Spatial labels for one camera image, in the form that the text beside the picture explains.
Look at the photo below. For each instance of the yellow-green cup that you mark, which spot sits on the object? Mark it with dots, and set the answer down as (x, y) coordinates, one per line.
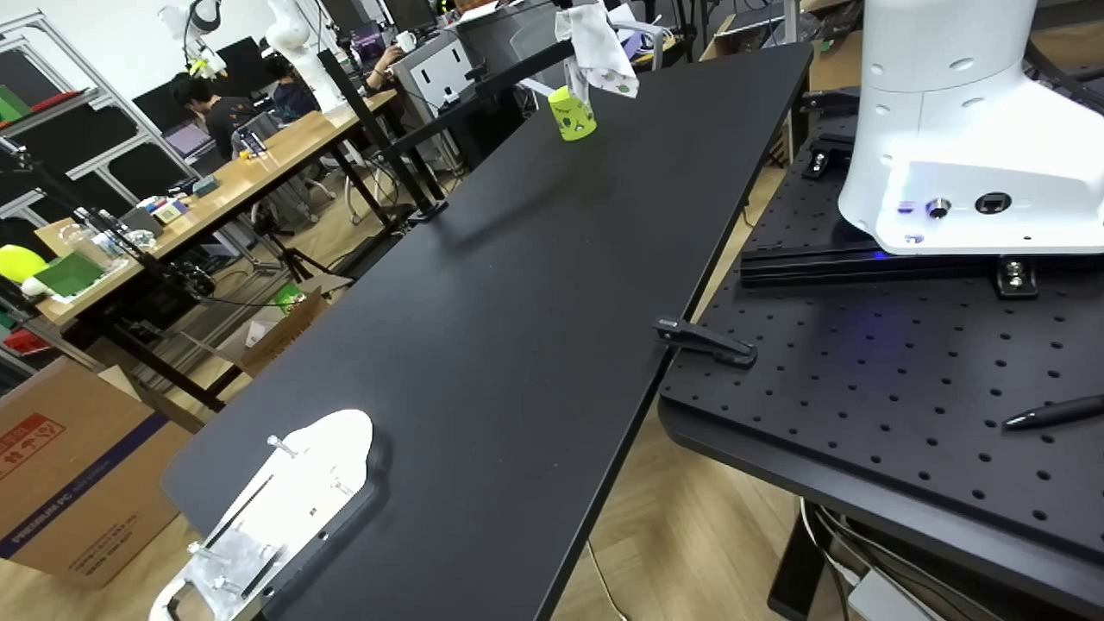
(574, 116)

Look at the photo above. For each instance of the white computer case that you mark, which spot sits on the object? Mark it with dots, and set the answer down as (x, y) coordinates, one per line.
(436, 75)

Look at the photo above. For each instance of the grey metal shelf frame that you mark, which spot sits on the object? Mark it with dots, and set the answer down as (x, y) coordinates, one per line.
(70, 126)

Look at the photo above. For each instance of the seated person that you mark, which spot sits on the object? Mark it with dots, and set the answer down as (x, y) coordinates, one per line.
(210, 116)

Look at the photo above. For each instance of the green flat pad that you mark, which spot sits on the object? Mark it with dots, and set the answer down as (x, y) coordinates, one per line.
(70, 276)

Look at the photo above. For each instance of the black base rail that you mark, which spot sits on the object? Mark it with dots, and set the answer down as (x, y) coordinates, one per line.
(829, 265)

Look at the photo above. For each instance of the black metal frame stand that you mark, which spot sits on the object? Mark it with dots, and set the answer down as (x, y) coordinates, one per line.
(383, 142)

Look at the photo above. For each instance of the white cloth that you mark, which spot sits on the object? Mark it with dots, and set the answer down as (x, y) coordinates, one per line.
(600, 54)

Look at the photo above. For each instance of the yellow-green object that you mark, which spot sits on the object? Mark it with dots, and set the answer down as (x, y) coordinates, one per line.
(17, 264)

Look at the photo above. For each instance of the wooden desk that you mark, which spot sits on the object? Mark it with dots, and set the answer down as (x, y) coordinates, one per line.
(217, 192)

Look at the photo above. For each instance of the black perforated breadboard table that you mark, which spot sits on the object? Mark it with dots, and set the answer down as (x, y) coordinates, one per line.
(899, 391)

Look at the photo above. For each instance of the black pen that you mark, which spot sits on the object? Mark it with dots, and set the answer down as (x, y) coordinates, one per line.
(1052, 410)

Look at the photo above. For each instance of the metal mounting bolt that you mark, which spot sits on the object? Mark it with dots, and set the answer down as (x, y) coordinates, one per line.
(1014, 276)

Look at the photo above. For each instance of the brown cardboard box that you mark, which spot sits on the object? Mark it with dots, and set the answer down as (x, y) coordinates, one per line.
(70, 483)

